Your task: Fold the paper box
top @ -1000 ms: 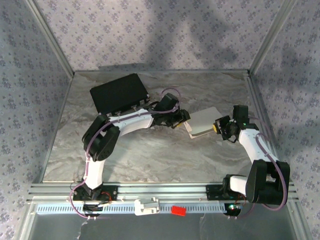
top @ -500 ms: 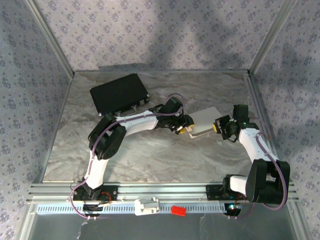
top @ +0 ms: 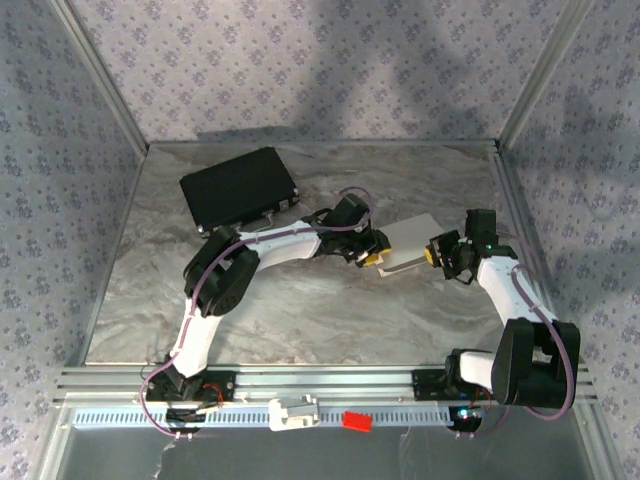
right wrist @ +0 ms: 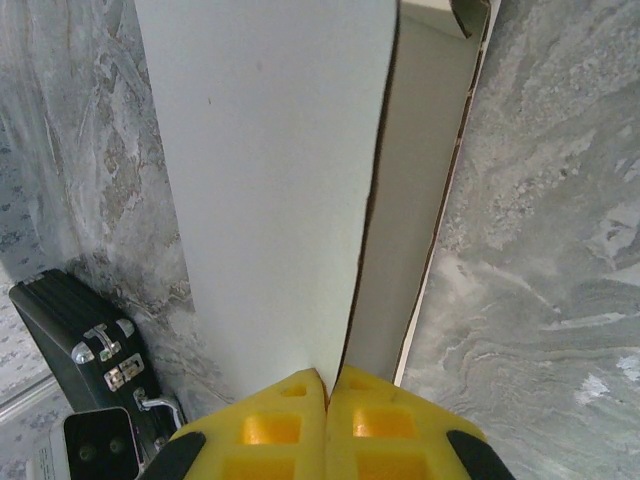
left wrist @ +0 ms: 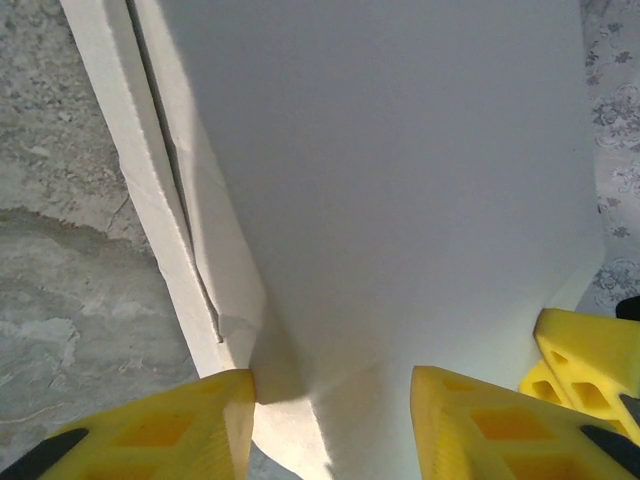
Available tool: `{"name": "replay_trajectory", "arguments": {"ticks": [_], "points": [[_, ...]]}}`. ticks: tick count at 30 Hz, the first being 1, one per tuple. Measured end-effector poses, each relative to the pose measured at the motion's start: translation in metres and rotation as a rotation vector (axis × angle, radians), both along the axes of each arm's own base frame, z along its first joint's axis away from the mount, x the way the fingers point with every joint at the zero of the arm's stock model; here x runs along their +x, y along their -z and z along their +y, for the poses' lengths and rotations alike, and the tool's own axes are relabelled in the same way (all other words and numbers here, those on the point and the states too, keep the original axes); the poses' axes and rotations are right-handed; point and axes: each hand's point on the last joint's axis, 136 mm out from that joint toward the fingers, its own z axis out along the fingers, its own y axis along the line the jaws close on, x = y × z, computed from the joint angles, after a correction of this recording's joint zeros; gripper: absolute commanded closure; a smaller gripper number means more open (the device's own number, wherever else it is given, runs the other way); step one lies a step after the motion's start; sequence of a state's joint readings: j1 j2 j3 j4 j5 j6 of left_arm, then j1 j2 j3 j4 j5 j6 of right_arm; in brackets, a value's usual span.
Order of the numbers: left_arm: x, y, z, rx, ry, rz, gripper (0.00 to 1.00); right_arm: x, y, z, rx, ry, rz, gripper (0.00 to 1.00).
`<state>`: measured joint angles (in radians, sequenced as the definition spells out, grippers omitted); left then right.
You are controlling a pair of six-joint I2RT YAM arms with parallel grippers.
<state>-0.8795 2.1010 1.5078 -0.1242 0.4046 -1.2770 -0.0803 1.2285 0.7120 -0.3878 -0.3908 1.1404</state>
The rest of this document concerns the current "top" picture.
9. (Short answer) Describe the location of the aluminium frame post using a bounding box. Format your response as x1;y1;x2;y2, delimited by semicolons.
49;0;151;151
497;0;596;151

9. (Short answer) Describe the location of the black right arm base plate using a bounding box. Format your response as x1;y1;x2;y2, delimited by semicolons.
410;368;503;403

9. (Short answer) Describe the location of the aluminium mounting rail beam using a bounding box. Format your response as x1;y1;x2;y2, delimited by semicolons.
54;364;599;406

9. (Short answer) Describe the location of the red plastic block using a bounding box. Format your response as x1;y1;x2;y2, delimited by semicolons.
343;410;375;434

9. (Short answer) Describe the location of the white slotted cable tray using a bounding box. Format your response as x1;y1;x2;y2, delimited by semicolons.
73;407;459;429

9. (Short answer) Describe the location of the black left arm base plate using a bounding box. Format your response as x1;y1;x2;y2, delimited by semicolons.
144;369;236;403

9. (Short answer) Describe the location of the white plastic bracket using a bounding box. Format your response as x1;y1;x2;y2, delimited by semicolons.
268;393;320;432

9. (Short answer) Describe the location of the black briefcase with metal fittings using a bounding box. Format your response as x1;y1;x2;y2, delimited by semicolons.
179;146;301;236

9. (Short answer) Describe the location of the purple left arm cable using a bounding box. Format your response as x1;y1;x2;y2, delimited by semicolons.
140;187;377;441

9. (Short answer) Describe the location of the white paper box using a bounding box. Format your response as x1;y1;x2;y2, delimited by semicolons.
377;213;441;279

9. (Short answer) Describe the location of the black controller board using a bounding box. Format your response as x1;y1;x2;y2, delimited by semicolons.
164;407;207;435
449;405;489;432

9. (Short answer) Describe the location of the aluminium back rail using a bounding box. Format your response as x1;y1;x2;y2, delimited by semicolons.
147;139;501;149

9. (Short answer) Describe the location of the aluminium side rail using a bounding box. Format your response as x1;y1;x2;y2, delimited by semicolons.
74;142;151;366
492;141;586;366

